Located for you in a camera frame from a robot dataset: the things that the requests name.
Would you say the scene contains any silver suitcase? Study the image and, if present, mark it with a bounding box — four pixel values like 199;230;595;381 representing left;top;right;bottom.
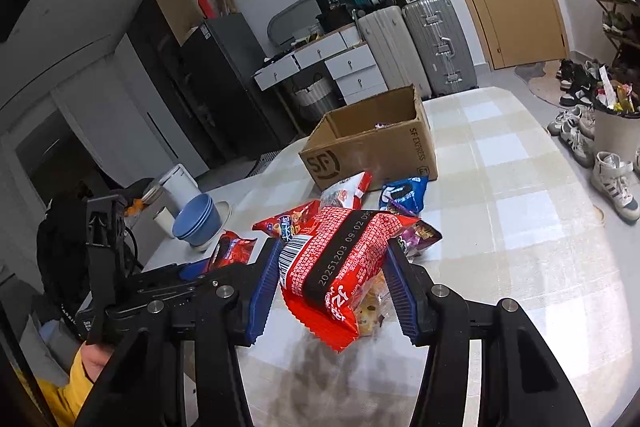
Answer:
402;0;477;96

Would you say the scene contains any woven laundry basket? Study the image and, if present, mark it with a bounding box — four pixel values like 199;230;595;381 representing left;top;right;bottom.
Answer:
294;76;340;121

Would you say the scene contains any red orange snack bag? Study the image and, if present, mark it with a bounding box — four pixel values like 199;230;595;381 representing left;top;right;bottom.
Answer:
252;199;320;242

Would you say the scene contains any left hand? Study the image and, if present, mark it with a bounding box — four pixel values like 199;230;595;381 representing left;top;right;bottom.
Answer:
80;343;114;383

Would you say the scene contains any white cup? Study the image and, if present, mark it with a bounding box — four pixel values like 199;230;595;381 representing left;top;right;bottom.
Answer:
153;207;175;237

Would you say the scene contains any white drawer desk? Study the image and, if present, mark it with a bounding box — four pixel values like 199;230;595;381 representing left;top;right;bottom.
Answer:
254;24;387;105

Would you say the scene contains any white kettle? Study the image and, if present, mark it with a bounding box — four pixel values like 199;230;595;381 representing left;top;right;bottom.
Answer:
158;164;201;210

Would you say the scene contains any red cookie snack bag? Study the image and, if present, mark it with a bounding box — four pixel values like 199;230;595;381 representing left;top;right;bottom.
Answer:
279;207;418;352

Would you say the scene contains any SF cardboard box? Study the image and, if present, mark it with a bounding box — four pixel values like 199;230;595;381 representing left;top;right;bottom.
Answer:
299;87;438;190

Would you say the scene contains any blue Oreo bag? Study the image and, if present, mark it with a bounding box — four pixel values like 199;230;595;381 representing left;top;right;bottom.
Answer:
378;176;428;215

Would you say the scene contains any door mat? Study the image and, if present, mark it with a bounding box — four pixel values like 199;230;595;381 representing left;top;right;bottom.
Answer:
514;60;563;107

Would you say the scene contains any black refrigerator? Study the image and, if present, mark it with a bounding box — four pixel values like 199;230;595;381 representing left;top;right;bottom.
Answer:
181;13;280;157

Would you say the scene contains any white trash bin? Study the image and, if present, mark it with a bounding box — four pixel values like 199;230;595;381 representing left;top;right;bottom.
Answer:
594;108;640;162

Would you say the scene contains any white high-top sneaker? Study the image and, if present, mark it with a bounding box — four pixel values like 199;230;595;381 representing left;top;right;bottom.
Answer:
590;150;639;223

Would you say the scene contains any beige suitcase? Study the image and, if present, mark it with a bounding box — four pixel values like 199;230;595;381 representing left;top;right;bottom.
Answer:
357;5;433;100

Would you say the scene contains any shoe rack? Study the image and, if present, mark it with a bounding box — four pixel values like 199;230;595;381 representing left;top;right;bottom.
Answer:
594;0;639;75

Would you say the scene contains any black tall cabinet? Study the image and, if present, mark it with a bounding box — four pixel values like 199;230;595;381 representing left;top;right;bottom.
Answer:
127;0;215;176

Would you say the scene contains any purple candy bag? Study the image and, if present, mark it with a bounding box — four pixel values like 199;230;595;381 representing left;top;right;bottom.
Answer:
394;220;442;258

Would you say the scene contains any blue bowls stack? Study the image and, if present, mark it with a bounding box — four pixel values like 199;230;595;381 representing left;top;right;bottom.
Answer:
172;194;222;247

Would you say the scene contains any white red chips bag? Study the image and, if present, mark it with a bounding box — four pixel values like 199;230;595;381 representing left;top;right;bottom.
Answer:
320;171;372;210

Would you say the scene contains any dark red snack pack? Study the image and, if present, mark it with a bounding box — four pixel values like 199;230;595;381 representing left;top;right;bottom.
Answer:
205;231;256;273

